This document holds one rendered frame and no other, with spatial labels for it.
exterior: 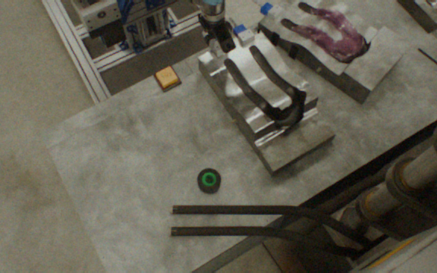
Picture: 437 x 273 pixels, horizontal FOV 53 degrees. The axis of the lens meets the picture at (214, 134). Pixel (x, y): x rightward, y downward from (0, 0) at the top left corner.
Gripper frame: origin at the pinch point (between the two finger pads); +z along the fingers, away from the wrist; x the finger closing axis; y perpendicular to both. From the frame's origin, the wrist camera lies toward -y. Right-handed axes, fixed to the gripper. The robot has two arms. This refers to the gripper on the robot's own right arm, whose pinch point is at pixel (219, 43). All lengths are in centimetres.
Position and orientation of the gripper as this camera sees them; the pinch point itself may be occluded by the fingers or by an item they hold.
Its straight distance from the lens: 159.7
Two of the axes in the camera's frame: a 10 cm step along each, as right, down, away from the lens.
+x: -8.5, 5.2, -0.7
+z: 0.5, 2.1, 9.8
